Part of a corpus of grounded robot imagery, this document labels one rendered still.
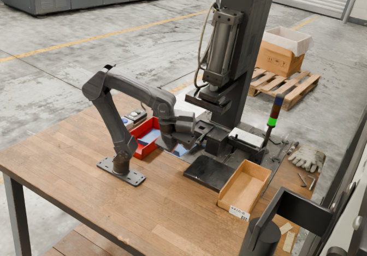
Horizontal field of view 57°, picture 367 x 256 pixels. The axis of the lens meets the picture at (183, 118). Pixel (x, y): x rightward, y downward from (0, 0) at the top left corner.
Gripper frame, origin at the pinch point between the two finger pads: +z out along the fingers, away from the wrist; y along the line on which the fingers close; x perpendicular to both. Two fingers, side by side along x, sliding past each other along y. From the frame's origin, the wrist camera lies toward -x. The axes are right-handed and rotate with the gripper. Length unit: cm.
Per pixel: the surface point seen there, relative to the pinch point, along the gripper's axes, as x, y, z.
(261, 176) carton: -32.1, 15.8, 16.3
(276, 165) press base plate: -34, 29, 25
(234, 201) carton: -28.7, -2.3, 10.5
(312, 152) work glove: -45, 48, 30
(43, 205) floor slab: 96, -31, 98
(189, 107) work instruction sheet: 22, 44, 32
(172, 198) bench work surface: -9.7, -15.0, 5.7
